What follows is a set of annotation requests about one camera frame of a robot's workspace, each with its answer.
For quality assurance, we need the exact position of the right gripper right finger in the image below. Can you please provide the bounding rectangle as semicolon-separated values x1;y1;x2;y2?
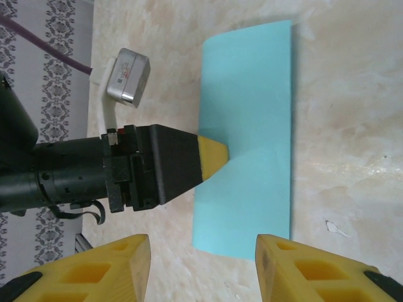
256;233;403;302

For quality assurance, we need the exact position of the aluminium side rail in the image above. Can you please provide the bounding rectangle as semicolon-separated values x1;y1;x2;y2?
74;233;94;254

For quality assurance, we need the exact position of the thin black cable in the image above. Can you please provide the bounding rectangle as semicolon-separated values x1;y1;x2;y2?
55;200;106;226

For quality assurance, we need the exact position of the light blue cloth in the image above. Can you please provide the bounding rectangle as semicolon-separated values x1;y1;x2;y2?
191;19;295;260

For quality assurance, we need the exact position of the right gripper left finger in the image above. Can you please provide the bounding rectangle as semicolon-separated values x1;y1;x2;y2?
0;233;152;302

